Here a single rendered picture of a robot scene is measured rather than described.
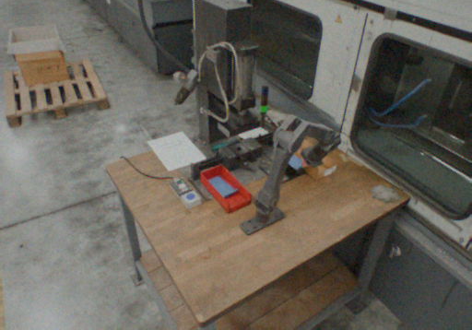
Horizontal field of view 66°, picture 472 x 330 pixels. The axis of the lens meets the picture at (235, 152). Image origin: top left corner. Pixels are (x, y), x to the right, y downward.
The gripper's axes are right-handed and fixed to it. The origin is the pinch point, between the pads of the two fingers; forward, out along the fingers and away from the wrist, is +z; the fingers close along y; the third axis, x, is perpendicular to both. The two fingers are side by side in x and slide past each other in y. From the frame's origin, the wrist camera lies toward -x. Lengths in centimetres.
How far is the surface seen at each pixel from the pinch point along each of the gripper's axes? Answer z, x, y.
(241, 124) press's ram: -2.2, 19.5, 29.5
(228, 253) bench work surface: 0, 55, -19
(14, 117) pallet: 223, 96, 217
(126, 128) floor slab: 199, 6, 155
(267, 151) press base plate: 19.6, -0.9, 19.1
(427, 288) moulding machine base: 16, -35, -80
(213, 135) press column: 26, 19, 42
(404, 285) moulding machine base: 30, -36, -76
